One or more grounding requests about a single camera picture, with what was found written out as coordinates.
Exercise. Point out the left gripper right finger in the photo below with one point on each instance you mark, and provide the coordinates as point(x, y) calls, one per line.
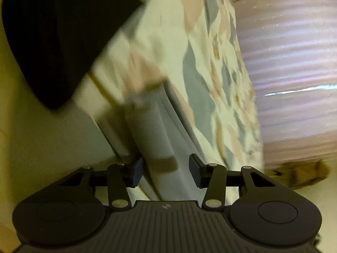
point(213, 178)

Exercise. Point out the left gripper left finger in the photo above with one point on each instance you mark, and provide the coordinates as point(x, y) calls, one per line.
point(119, 178)

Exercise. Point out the grey sweatshirt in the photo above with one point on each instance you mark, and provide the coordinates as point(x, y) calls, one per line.
point(166, 140)

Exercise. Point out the checkered pastel quilt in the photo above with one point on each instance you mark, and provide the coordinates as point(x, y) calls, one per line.
point(192, 44)

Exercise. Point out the black garment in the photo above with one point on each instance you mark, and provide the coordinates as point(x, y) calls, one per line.
point(55, 42)

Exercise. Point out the pink curtain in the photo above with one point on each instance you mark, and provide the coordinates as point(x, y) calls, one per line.
point(289, 49)

